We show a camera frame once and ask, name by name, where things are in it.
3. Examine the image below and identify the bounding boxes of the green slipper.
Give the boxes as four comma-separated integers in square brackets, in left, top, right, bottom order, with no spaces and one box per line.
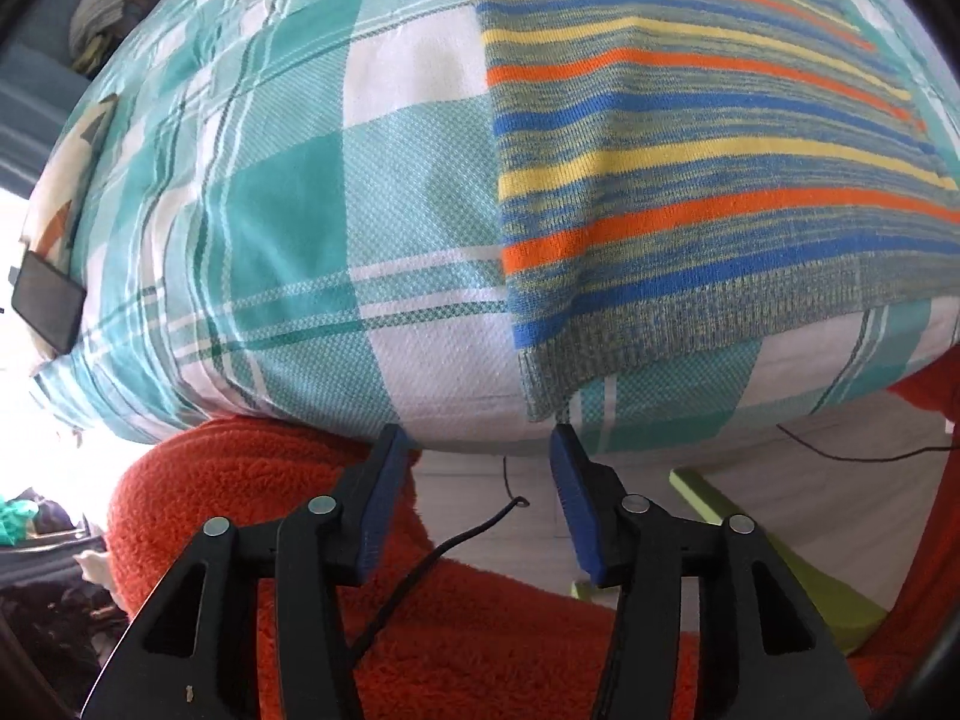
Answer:
[550,455,887,653]

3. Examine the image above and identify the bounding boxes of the black cable on floor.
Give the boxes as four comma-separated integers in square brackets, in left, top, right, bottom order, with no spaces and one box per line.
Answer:
[348,455,532,665]

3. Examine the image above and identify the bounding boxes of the black smartphone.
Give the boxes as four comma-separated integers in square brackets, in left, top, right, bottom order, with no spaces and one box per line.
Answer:
[11,250,86,355]

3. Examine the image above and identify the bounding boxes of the striped knit sweater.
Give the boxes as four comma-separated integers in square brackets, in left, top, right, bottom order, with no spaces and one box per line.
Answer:
[366,0,960,425]

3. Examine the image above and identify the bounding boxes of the cream patterned pillow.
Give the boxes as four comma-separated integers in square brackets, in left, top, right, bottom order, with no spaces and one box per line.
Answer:
[21,94,119,273]

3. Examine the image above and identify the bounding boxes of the orange fleece pants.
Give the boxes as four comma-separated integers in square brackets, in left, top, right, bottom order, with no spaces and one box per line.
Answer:
[106,369,960,720]

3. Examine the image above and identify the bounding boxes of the teal plaid bedspread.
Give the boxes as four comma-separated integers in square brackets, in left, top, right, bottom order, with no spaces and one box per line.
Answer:
[29,0,958,454]

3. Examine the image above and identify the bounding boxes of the pile of clothes on nightstand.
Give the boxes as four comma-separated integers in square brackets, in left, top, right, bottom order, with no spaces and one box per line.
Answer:
[68,0,176,77]

